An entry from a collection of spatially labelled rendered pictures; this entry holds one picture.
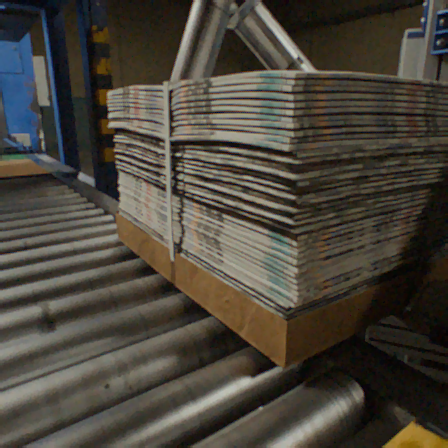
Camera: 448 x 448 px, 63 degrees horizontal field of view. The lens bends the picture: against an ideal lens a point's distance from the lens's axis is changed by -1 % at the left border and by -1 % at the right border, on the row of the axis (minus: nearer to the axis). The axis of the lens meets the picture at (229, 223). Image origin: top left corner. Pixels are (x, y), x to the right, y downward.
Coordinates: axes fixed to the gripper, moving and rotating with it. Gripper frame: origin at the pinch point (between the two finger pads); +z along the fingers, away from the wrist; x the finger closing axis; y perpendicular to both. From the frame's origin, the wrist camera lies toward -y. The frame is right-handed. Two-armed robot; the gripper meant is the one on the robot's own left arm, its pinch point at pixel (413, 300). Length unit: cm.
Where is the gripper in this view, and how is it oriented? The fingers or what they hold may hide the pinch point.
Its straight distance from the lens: 49.8
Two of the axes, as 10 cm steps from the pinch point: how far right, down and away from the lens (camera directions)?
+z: -5.8, -2.4, 7.8
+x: -8.1, 1.1, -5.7
